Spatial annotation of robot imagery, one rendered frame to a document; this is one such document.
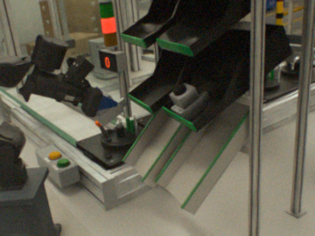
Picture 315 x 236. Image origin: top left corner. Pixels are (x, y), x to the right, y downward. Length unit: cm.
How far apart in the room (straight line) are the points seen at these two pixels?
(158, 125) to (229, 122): 23
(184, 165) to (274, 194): 34
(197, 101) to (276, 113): 78
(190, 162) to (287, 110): 76
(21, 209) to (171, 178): 37
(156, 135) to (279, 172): 45
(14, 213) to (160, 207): 42
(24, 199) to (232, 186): 63
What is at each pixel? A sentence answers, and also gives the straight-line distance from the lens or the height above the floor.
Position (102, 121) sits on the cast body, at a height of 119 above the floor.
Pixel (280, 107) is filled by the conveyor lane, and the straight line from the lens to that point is 158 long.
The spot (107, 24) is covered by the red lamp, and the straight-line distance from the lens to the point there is 136.
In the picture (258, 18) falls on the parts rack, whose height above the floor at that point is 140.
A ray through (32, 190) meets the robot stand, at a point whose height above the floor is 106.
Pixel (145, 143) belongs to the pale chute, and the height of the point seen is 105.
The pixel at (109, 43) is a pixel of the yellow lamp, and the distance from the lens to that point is 137.
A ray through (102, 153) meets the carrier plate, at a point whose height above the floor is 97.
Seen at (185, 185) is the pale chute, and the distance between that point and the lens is 92.
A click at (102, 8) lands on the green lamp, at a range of 136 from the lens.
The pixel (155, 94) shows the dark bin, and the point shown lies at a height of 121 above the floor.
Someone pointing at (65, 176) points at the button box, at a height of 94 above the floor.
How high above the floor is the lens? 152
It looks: 22 degrees down
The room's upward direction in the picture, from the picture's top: 7 degrees counter-clockwise
